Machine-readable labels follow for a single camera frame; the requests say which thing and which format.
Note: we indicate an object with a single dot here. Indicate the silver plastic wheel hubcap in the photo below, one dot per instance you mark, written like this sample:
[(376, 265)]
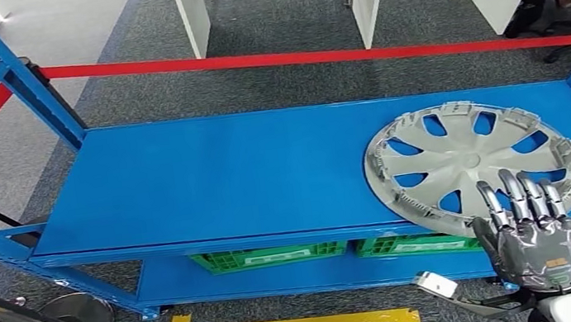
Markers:
[(446, 166)]

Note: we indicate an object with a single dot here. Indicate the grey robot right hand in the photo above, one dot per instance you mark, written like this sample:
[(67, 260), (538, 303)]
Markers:
[(540, 253)]

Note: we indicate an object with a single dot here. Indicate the blue metal shelf rack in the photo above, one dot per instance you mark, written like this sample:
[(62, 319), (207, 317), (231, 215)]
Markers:
[(211, 180)]

